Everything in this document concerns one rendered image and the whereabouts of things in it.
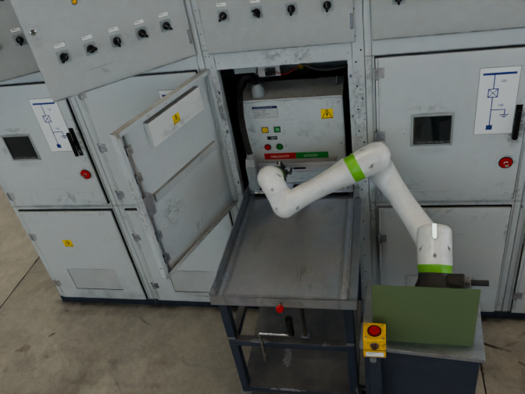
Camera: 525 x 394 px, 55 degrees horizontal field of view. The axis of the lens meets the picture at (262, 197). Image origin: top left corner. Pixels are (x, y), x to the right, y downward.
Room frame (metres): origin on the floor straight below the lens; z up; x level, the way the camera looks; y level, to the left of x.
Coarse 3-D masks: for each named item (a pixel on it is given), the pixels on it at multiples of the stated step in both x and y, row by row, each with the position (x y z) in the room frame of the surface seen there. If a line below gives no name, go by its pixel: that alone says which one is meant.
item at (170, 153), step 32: (192, 96) 2.08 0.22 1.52; (128, 128) 1.76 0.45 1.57; (160, 128) 1.88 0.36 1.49; (192, 128) 2.08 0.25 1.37; (128, 160) 1.71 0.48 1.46; (160, 160) 1.88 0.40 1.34; (192, 160) 2.01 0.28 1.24; (160, 192) 1.81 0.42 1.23; (192, 192) 1.99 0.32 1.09; (224, 192) 2.17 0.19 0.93; (160, 224) 1.79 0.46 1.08; (192, 224) 1.94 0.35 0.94; (160, 256) 1.71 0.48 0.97
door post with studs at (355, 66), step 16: (352, 48) 2.02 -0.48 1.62; (352, 64) 2.03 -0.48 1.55; (352, 80) 2.03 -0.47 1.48; (352, 96) 2.03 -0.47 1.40; (352, 112) 2.03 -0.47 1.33; (352, 128) 2.03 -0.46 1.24; (352, 144) 2.03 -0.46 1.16; (368, 192) 2.01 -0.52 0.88; (368, 208) 2.01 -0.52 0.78; (368, 224) 2.01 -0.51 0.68; (368, 240) 2.01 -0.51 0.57; (368, 256) 2.01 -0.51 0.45; (368, 272) 2.02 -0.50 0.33
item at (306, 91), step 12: (264, 84) 2.36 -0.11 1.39; (276, 84) 2.34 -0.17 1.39; (288, 84) 2.31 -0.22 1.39; (300, 84) 2.28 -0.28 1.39; (312, 84) 2.26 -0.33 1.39; (324, 84) 2.23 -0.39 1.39; (264, 96) 2.23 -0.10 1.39; (276, 96) 2.20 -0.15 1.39; (288, 96) 2.18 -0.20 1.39; (300, 96) 2.14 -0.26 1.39; (312, 96) 2.12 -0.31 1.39; (324, 96) 2.10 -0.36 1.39; (336, 96) 2.09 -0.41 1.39; (348, 144) 2.29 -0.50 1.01; (300, 168) 2.16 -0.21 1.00
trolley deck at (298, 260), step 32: (256, 224) 1.97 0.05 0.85; (288, 224) 1.92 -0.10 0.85; (320, 224) 1.88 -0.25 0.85; (256, 256) 1.73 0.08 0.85; (288, 256) 1.69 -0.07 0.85; (320, 256) 1.66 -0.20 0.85; (352, 256) 1.62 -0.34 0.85; (256, 288) 1.53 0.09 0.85; (288, 288) 1.50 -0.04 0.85; (320, 288) 1.47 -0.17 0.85; (352, 288) 1.43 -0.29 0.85
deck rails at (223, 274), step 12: (252, 204) 2.14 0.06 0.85; (348, 204) 1.99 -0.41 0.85; (240, 216) 2.02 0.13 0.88; (348, 216) 1.90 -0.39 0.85; (240, 228) 1.95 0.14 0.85; (348, 228) 1.81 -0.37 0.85; (228, 240) 1.80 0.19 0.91; (240, 240) 1.87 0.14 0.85; (348, 240) 1.72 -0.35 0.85; (228, 252) 1.77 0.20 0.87; (348, 252) 1.65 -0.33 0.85; (228, 264) 1.71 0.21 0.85; (348, 264) 1.51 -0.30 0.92; (216, 276) 1.59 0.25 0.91; (228, 276) 1.64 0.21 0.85; (348, 276) 1.45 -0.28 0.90; (216, 288) 1.56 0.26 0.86; (348, 288) 1.42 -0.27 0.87
